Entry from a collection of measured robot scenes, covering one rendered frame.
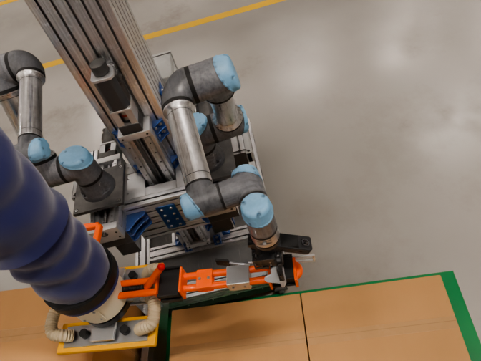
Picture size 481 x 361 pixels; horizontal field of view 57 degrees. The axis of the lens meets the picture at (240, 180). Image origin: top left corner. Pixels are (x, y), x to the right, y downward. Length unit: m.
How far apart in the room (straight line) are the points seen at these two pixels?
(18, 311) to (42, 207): 0.96
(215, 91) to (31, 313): 1.15
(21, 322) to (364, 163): 2.22
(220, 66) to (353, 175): 1.87
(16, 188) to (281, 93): 2.87
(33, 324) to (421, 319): 1.53
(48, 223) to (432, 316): 1.50
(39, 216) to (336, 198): 2.15
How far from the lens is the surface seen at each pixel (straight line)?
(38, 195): 1.09
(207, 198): 1.13
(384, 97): 3.54
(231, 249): 2.59
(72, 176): 1.88
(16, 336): 1.96
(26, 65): 1.78
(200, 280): 1.38
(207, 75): 1.32
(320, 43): 4.12
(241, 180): 1.13
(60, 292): 1.31
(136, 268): 1.63
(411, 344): 1.96
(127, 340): 1.53
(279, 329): 1.99
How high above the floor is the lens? 2.40
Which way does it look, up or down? 50 degrees down
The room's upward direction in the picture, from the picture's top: 20 degrees counter-clockwise
